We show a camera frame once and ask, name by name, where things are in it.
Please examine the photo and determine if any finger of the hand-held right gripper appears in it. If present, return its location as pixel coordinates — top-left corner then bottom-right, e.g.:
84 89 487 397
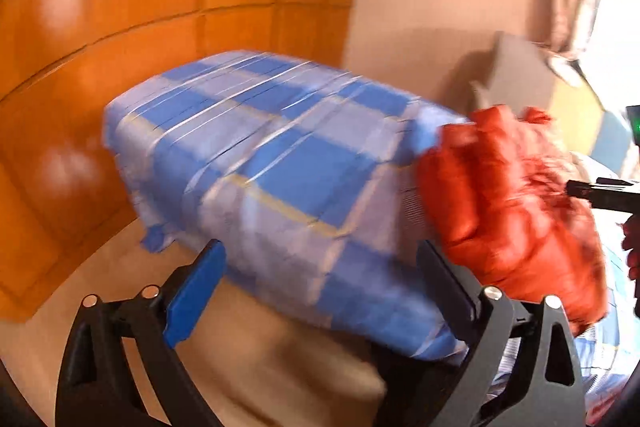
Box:
566 177 640 211

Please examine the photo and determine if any person's right hand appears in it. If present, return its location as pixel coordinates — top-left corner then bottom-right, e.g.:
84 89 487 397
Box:
621 212 640 282

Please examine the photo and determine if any grey yellow blue headboard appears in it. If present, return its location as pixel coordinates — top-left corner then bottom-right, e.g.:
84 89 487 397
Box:
469 31 632 175

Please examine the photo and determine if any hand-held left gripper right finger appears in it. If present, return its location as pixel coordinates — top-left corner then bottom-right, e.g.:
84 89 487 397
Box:
416 239 586 427

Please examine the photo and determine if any wooden wardrobe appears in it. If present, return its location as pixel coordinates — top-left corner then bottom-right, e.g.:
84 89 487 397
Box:
0 0 368 325

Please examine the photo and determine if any orange puffer jacket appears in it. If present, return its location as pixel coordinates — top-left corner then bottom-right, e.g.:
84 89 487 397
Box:
416 104 610 338

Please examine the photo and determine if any bed with blue plaid sheet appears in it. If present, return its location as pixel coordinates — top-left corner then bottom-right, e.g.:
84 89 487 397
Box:
101 50 640 427

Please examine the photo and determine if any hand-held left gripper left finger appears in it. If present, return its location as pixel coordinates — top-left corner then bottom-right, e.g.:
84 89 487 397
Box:
55 239 229 427

